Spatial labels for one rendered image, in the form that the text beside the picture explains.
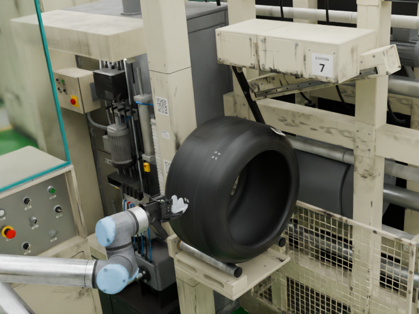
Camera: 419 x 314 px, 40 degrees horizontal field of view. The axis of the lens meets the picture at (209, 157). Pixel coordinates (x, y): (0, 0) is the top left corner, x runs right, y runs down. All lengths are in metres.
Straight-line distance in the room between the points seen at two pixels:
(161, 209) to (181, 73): 0.61
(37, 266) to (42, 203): 0.76
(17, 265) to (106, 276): 0.28
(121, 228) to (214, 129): 0.56
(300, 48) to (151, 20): 0.59
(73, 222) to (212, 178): 0.87
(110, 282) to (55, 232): 0.91
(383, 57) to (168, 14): 0.81
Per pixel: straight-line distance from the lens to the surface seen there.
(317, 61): 2.10
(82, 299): 2.84
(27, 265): 1.86
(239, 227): 2.57
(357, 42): 2.14
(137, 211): 1.95
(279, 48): 2.20
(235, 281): 2.34
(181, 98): 2.35
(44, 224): 2.62
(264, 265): 2.53
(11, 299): 2.08
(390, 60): 2.16
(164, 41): 2.26
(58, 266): 1.84
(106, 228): 1.88
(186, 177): 2.13
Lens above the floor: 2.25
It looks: 24 degrees down
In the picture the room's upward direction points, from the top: 5 degrees counter-clockwise
